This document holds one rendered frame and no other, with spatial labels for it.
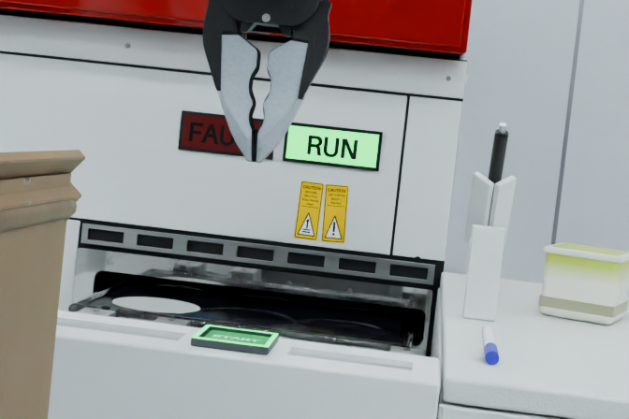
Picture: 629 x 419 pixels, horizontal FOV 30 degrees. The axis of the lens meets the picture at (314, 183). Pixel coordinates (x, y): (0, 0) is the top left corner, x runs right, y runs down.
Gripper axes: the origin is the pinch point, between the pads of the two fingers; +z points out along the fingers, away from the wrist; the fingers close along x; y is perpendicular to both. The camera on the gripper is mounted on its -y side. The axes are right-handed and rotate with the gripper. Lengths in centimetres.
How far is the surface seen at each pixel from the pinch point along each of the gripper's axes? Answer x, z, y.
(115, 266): 24, 18, 57
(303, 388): -5.8, 16.2, -4.0
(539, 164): -38, 2, 207
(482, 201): -17.7, 3.5, 24.5
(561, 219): -45, 15, 207
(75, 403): 10.1, 19.3, -4.0
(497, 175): -18.7, 0.9, 23.1
